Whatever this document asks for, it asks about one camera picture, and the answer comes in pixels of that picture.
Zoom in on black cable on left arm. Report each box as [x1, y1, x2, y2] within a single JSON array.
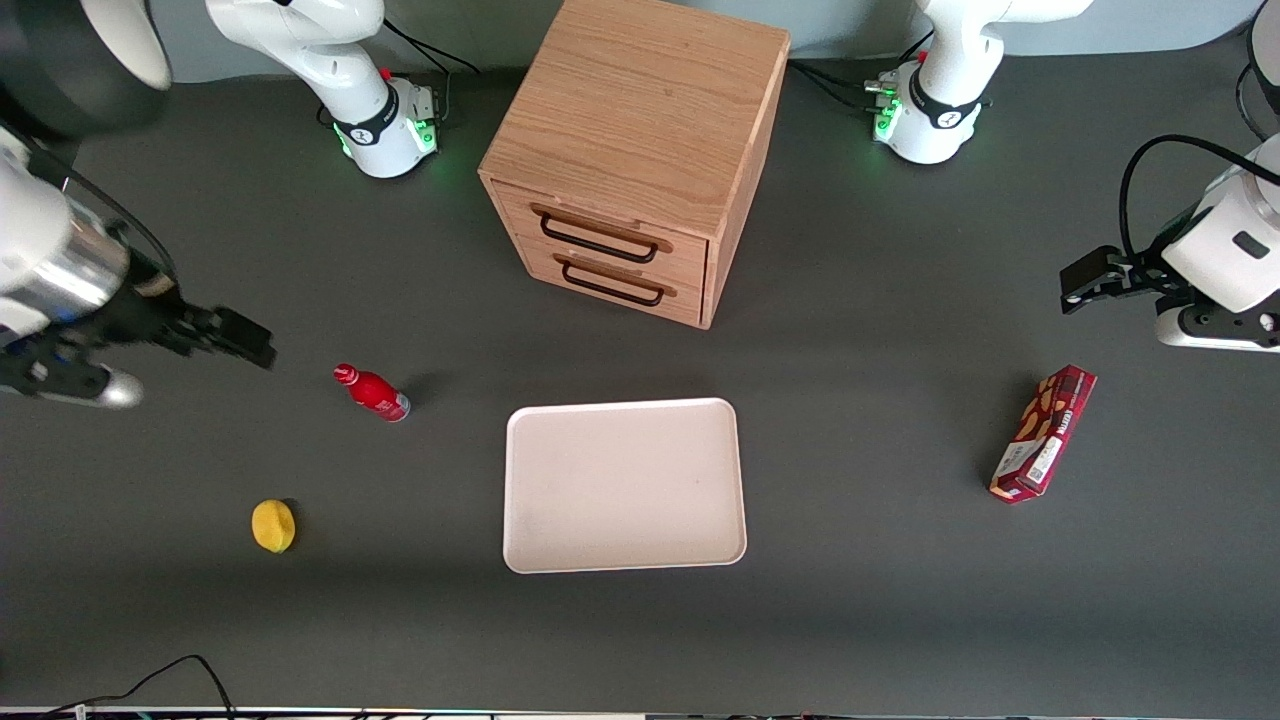
[[1118, 134, 1280, 263]]

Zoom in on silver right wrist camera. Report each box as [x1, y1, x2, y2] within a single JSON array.
[[0, 335, 145, 410]]

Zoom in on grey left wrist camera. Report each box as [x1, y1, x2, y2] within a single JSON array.
[[1155, 293, 1280, 354]]

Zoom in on black arm base cable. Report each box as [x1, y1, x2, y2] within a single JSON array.
[[383, 18, 482, 126], [788, 35, 933, 113]]

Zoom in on black cable at table edge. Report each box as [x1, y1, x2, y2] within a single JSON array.
[[40, 655, 237, 720]]

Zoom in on red snack box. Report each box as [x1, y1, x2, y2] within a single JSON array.
[[989, 364, 1098, 505]]

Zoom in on red coke bottle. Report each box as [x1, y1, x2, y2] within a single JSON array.
[[334, 363, 412, 423]]

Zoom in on black left arm base cable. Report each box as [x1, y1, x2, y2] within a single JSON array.
[[788, 35, 933, 113]]

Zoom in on black right arm base cable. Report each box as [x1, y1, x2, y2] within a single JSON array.
[[383, 18, 482, 126]]

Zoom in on white rectangular tray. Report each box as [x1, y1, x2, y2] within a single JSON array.
[[503, 398, 749, 575]]

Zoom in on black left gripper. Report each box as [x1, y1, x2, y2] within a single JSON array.
[[1060, 245, 1196, 316]]

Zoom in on small black drawer handle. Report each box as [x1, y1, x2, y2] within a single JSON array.
[[553, 253, 679, 308]]

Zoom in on large black drawer handle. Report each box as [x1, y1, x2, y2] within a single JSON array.
[[530, 203, 674, 265]]

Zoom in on wooden drawer cabinet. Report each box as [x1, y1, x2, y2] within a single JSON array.
[[478, 0, 792, 331]]

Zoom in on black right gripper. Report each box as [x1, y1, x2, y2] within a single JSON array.
[[95, 250, 277, 371]]

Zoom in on yellow lemon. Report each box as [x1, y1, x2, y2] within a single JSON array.
[[251, 499, 297, 554]]

